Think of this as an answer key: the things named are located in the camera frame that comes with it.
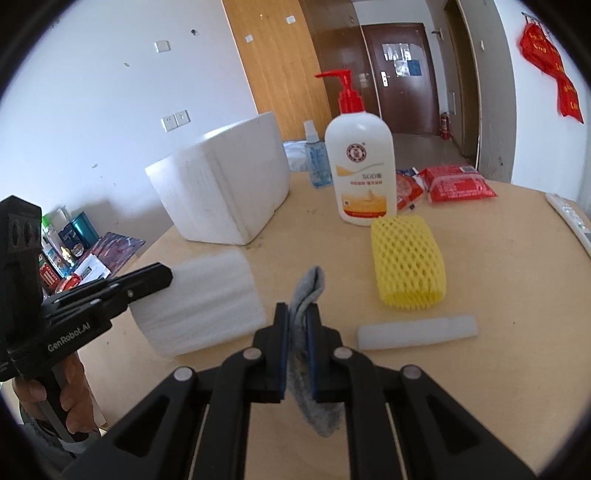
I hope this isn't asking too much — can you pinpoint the yellow foam net sleeve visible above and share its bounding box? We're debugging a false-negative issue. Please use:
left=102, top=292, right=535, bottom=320
left=370, top=215, right=447, bottom=310

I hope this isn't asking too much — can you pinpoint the dark brown door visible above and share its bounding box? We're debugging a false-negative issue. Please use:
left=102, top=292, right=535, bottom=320
left=362, top=23, right=440, bottom=136

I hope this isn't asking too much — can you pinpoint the white foam strip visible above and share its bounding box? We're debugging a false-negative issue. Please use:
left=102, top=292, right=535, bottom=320
left=358, top=315, right=479, bottom=351

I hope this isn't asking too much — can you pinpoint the left hand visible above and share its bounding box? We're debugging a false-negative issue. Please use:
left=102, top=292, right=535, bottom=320
left=12, top=354, right=96, bottom=434

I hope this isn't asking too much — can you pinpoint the red fire extinguisher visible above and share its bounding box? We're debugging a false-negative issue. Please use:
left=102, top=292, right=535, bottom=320
left=440, top=112, right=451, bottom=140

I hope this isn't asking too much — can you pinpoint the wall power socket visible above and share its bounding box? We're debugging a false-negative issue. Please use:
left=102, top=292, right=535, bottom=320
left=160, top=110, right=190, bottom=132

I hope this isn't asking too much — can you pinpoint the grey cloth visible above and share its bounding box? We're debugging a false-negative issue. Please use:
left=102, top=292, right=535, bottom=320
left=287, top=266, right=345, bottom=438

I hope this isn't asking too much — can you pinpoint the white remote control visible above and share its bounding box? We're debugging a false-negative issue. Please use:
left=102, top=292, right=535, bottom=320
left=545, top=193, right=591, bottom=257

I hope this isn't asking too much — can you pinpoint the wooden wardrobe panel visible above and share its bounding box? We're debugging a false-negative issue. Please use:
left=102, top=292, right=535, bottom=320
left=222, top=0, right=332, bottom=141

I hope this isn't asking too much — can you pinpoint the small red white packet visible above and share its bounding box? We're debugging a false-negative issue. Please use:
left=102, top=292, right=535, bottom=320
left=397, top=168, right=426, bottom=213

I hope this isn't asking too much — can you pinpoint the red snack packet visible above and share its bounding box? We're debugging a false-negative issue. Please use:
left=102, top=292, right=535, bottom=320
left=419, top=165, right=497, bottom=203

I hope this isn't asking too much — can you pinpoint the cluttered floor shelf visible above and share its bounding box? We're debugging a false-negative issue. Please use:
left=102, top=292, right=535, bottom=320
left=39, top=209, right=145, bottom=297

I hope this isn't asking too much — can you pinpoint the red wall decoration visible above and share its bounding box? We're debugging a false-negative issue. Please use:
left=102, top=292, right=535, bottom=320
left=519, top=22, right=584, bottom=124

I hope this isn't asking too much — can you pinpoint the white lotion pump bottle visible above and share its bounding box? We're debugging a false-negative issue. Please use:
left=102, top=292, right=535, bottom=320
left=317, top=69, right=398, bottom=227

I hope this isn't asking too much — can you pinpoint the blue spray bottle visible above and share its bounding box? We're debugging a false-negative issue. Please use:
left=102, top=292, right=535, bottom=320
left=304, top=120, right=332, bottom=188

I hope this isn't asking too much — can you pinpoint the white foam box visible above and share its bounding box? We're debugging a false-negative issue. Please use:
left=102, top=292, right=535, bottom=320
left=145, top=112, right=290, bottom=246

